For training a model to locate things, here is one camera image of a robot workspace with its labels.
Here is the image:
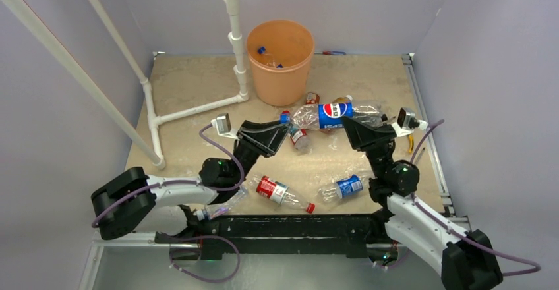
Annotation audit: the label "orange plastic bin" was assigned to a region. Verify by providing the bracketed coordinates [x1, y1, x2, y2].
[246, 20, 315, 106]

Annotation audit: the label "purple cable loop front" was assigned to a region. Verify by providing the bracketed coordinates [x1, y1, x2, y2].
[169, 235, 242, 285]

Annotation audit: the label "yellow handled pliers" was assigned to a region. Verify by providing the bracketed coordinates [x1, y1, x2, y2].
[407, 134, 415, 154]

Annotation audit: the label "white PVC pipe frame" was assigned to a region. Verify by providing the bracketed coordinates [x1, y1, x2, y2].
[1, 0, 249, 170]

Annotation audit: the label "large Pepsi bottle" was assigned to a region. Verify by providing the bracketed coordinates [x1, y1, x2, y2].
[279, 100, 383, 130]

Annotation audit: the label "small red cap bottle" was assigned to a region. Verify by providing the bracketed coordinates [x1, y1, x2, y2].
[305, 92, 320, 105]

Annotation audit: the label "yellow tea bottle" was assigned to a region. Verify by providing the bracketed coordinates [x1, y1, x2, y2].
[332, 95, 353, 103]

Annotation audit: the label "small blue label bottle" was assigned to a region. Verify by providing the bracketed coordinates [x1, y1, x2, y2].
[318, 171, 372, 203]

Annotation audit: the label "crushed clear bottle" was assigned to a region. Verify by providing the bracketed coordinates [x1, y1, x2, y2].
[193, 185, 248, 221]

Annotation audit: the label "red label cola bottle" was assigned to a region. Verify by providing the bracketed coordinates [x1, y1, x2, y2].
[249, 174, 316, 214]

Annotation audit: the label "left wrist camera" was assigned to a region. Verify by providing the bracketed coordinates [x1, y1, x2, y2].
[211, 113, 238, 140]

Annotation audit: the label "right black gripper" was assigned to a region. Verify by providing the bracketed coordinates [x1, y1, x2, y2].
[338, 107, 397, 181]

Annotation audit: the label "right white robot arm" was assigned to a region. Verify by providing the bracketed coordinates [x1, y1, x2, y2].
[341, 115, 504, 289]

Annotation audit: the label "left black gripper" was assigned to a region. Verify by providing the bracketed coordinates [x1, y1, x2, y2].
[230, 118, 291, 185]

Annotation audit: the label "metal side rail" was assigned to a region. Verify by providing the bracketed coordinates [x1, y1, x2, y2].
[401, 53, 456, 218]

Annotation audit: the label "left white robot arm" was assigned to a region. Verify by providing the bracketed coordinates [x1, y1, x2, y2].
[90, 118, 292, 240]

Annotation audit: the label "blue label water bottle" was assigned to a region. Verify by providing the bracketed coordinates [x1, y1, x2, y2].
[257, 46, 283, 69]

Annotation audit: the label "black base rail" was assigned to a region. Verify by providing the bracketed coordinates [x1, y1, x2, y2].
[154, 214, 392, 260]

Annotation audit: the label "small red label bottle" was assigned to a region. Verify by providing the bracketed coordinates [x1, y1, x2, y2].
[289, 126, 312, 152]

